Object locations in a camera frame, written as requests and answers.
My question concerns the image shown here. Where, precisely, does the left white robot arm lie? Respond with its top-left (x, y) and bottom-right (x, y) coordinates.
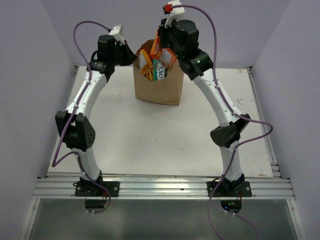
top-left (55, 32), bottom-right (137, 197)

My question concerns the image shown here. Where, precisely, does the brown paper bag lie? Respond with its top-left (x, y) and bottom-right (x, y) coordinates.
top-left (133, 39), bottom-right (184, 106)

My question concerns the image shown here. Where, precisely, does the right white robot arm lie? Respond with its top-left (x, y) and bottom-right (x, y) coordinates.
top-left (157, 18), bottom-right (249, 197)

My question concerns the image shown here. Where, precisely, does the aluminium front rail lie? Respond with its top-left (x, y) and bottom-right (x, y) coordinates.
top-left (32, 174), bottom-right (295, 200)

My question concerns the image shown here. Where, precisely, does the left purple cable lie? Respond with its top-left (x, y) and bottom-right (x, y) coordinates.
top-left (51, 20), bottom-right (116, 214)

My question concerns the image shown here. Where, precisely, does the yellow Kettle chips bag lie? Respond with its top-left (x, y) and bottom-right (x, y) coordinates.
top-left (138, 49), bottom-right (154, 82)

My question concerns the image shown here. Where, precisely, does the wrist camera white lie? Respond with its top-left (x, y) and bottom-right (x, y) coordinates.
top-left (109, 24), bottom-right (123, 40)
top-left (162, 0), bottom-right (185, 28)

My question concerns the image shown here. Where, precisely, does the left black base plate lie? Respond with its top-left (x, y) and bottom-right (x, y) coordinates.
top-left (72, 176), bottom-right (120, 197)

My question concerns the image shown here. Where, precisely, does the orange small snack bag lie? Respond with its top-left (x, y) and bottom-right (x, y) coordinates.
top-left (149, 32), bottom-right (177, 70)

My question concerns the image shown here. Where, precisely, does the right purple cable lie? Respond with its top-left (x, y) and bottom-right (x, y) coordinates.
top-left (174, 4), bottom-right (275, 240)

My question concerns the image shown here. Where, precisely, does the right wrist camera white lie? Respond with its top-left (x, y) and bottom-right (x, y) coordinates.
top-left (162, 0), bottom-right (185, 28)

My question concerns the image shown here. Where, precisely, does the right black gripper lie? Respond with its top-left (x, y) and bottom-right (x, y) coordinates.
top-left (158, 16), bottom-right (184, 60)

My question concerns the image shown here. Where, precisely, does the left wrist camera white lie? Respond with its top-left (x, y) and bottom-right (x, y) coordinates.
top-left (109, 24), bottom-right (123, 40)

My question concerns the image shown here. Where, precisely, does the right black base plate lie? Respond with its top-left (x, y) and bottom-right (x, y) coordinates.
top-left (212, 175), bottom-right (253, 198)

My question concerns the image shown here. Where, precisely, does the purple cable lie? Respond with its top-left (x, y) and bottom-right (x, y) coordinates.
top-left (174, 4), bottom-right (275, 240)
top-left (51, 20), bottom-right (116, 214)

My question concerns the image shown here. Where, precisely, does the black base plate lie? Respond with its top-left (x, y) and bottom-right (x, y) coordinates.
top-left (212, 175), bottom-right (253, 198)
top-left (72, 176), bottom-right (120, 197)

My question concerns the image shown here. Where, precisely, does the teal Fox's candy bag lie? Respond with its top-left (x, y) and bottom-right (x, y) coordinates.
top-left (153, 59), bottom-right (166, 82)

